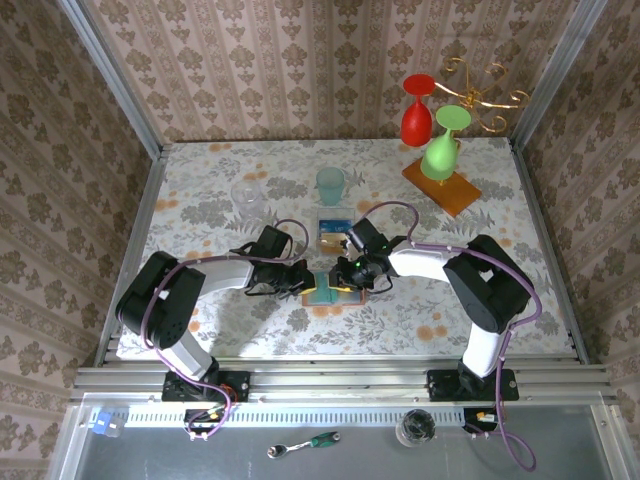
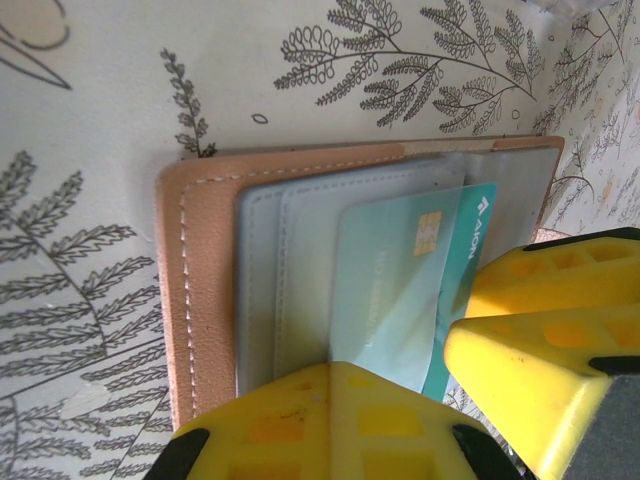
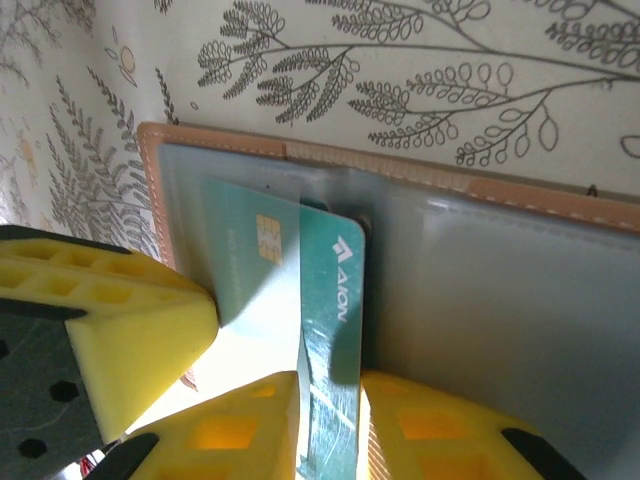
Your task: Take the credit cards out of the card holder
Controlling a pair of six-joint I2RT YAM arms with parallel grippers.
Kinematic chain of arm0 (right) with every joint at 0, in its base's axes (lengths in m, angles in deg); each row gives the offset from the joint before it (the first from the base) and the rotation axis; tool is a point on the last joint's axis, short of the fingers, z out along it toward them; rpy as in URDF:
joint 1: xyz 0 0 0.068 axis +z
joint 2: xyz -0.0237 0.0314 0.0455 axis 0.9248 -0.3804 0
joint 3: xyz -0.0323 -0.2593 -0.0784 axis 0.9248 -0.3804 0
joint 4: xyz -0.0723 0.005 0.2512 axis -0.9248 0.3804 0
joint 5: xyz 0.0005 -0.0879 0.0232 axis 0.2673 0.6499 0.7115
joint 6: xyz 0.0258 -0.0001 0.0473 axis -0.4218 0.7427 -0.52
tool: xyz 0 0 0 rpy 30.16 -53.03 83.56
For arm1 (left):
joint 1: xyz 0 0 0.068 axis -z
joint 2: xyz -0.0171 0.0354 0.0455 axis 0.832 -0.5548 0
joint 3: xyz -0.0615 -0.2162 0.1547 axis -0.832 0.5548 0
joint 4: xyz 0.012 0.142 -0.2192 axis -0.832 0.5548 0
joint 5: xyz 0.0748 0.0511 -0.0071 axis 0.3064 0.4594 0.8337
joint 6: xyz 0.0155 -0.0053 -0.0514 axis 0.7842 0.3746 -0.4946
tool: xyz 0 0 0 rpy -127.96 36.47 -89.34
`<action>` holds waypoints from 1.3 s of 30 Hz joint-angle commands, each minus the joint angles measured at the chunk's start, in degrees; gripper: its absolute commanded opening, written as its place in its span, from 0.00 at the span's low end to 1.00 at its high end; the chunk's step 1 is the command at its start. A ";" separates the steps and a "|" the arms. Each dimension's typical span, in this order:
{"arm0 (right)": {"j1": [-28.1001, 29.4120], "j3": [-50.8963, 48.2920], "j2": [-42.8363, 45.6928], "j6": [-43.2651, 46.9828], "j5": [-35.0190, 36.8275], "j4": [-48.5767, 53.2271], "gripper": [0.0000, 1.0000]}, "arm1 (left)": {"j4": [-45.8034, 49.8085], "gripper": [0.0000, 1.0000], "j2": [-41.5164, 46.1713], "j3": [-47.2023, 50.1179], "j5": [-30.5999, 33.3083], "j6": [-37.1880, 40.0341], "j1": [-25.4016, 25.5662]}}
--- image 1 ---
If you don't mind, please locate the teal credit card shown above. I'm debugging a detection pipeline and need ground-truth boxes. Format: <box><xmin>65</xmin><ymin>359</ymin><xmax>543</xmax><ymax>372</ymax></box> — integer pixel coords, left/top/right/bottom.
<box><xmin>314</xmin><ymin>272</ymin><xmax>335</xmax><ymax>305</ymax></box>

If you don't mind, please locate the brown card holder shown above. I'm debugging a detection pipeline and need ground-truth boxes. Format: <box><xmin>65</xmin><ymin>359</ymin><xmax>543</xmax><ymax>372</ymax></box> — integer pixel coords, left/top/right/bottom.
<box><xmin>301</xmin><ymin>272</ymin><xmax>366</xmax><ymax>307</ymax></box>

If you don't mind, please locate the clear acrylic card box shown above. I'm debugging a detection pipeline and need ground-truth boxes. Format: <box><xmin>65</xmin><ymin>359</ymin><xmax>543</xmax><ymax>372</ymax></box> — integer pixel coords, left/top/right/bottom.
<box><xmin>312</xmin><ymin>204</ymin><xmax>356</xmax><ymax>257</ymax></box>

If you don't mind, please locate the floral tablecloth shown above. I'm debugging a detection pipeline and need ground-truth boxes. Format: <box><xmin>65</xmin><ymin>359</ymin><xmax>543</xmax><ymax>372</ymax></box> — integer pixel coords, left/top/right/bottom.
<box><xmin>117</xmin><ymin>139</ymin><xmax>574</xmax><ymax>359</ymax></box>

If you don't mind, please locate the clear glass tumbler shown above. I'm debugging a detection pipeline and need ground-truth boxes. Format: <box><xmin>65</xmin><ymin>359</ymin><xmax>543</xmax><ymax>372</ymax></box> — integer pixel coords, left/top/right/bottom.
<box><xmin>229</xmin><ymin>179</ymin><xmax>264</xmax><ymax>219</ymax></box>

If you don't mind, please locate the teal plastic cup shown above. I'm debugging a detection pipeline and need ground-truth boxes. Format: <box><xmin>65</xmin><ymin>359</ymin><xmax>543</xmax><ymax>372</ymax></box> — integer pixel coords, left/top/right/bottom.
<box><xmin>314</xmin><ymin>167</ymin><xmax>347</xmax><ymax>206</ymax></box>

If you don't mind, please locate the wooden rack base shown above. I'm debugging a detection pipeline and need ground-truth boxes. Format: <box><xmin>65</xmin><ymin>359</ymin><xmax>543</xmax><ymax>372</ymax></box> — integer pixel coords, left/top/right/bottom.
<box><xmin>402</xmin><ymin>157</ymin><xmax>484</xmax><ymax>218</ymax></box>

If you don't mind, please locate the green wine glass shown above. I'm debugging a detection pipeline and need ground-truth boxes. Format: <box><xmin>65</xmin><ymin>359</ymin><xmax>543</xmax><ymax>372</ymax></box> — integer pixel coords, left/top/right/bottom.
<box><xmin>419</xmin><ymin>104</ymin><xmax>473</xmax><ymax>182</ymax></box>

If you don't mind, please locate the red wine glass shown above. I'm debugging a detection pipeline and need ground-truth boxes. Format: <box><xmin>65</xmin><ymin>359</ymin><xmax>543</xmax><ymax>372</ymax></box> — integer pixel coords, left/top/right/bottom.
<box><xmin>400</xmin><ymin>73</ymin><xmax>437</xmax><ymax>148</ymax></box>

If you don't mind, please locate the clear glass jar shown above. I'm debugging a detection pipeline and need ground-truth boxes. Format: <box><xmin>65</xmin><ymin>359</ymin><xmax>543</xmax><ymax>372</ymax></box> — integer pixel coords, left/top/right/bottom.
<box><xmin>395</xmin><ymin>408</ymin><xmax>437</xmax><ymax>448</ymax></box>

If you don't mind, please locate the grey metal shelf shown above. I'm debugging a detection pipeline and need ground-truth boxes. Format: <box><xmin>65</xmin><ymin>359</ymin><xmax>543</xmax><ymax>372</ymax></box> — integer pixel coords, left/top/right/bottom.
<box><xmin>49</xmin><ymin>394</ymin><xmax>626</xmax><ymax>480</ymax></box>

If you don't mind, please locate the blue white plastic part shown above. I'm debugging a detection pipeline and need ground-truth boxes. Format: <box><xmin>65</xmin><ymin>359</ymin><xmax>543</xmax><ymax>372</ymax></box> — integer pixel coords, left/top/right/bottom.
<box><xmin>92</xmin><ymin>412</ymin><xmax>126</xmax><ymax>439</ymax></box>

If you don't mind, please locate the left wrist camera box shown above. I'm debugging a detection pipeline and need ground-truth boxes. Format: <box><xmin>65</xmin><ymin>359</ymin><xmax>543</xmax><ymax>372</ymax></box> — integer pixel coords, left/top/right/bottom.
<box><xmin>259</xmin><ymin>224</ymin><xmax>296</xmax><ymax>261</ymax></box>

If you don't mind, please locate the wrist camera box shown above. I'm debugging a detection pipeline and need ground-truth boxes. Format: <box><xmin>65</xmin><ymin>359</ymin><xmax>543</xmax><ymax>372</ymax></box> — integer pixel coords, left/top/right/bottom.
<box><xmin>259</xmin><ymin>224</ymin><xmax>296</xmax><ymax>261</ymax></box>
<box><xmin>346</xmin><ymin>218</ymin><xmax>386</xmax><ymax>251</ymax></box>

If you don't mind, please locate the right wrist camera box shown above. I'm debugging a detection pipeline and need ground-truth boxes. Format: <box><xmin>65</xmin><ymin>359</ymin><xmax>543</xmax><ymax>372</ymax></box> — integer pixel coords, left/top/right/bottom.
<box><xmin>346</xmin><ymin>218</ymin><xmax>386</xmax><ymax>251</ymax></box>

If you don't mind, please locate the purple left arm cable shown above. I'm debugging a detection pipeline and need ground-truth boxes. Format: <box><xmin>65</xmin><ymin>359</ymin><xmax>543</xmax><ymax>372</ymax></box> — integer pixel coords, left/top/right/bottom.
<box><xmin>139</xmin><ymin>218</ymin><xmax>310</xmax><ymax>444</ymax></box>

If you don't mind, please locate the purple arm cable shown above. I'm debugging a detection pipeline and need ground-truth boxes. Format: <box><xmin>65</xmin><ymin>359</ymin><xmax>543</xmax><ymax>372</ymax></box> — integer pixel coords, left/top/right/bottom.
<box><xmin>360</xmin><ymin>201</ymin><xmax>544</xmax><ymax>474</ymax></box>
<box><xmin>139</xmin><ymin>218</ymin><xmax>310</xmax><ymax>444</ymax></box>

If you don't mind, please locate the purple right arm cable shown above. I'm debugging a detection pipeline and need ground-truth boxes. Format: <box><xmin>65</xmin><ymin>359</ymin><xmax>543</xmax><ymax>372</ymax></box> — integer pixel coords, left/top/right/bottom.
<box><xmin>360</xmin><ymin>201</ymin><xmax>544</xmax><ymax>474</ymax></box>

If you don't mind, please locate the aluminium front frame rail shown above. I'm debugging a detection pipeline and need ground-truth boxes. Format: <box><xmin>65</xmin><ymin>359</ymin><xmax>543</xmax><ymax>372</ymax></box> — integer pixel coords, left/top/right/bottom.
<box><xmin>69</xmin><ymin>357</ymin><xmax>621</xmax><ymax>404</ymax></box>

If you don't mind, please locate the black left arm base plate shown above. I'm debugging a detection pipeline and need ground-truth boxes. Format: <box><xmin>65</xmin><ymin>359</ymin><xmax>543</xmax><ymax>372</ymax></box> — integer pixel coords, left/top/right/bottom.
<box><xmin>162</xmin><ymin>370</ymin><xmax>251</xmax><ymax>404</ymax></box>

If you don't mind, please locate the white perforated cable duct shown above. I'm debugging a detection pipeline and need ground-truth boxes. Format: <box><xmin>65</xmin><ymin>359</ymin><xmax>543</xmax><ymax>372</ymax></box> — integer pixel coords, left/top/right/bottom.
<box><xmin>124</xmin><ymin>407</ymin><xmax>469</xmax><ymax>429</ymax></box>

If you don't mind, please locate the green handled ratchet wrench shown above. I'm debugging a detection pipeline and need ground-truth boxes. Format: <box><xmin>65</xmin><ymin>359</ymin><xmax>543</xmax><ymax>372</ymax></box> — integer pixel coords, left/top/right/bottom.
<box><xmin>267</xmin><ymin>431</ymin><xmax>343</xmax><ymax>460</ymax></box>

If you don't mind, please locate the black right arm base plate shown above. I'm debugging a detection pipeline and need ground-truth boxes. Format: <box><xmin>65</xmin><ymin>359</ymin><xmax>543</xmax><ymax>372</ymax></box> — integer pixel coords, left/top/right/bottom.
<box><xmin>427</xmin><ymin>368</ymin><xmax>520</xmax><ymax>403</ymax></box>

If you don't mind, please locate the gold wire glass rack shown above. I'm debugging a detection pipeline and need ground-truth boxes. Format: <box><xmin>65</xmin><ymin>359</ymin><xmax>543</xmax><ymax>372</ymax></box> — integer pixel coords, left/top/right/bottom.
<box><xmin>433</xmin><ymin>56</ymin><xmax>530</xmax><ymax>134</ymax></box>

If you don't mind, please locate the aluminium frame post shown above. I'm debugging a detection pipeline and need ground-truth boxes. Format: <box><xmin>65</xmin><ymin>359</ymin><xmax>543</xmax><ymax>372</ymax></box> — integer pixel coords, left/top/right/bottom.
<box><xmin>57</xmin><ymin>0</ymin><xmax>166</xmax><ymax>159</ymax></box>
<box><xmin>509</xmin><ymin>0</ymin><xmax>609</xmax><ymax>151</ymax></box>

